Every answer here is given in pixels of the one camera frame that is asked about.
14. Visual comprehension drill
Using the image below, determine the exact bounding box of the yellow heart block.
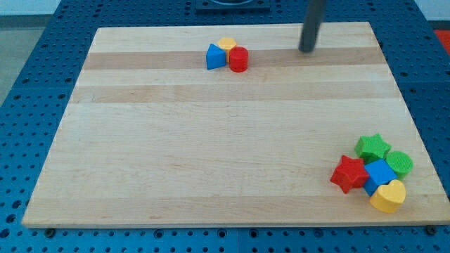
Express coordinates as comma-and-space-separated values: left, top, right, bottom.
369, 179, 406, 214

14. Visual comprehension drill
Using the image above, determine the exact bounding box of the wooden board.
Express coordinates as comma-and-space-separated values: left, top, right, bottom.
22, 22, 449, 228

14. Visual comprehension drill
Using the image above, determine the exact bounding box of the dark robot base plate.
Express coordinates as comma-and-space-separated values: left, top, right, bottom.
195, 0, 271, 13

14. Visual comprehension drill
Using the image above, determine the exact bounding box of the blue triangle block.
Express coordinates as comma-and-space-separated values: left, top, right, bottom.
205, 44, 226, 70

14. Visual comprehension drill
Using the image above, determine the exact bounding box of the green cylinder block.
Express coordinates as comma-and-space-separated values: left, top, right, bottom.
385, 151, 413, 180

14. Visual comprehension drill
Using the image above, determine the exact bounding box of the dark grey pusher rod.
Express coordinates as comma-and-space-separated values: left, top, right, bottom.
298, 0, 327, 53

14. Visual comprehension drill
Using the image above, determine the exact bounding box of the red cylinder block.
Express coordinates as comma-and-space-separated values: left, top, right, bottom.
229, 46, 249, 72

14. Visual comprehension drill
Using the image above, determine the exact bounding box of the blue cube block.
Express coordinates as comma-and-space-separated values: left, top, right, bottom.
364, 159, 397, 196

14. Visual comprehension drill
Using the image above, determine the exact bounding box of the yellow hexagon block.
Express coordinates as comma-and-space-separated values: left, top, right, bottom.
217, 37, 237, 63

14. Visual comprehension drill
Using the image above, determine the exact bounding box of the red star block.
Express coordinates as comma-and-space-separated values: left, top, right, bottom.
330, 155, 369, 194

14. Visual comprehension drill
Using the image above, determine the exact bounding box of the green star block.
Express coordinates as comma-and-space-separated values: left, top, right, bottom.
354, 134, 392, 164

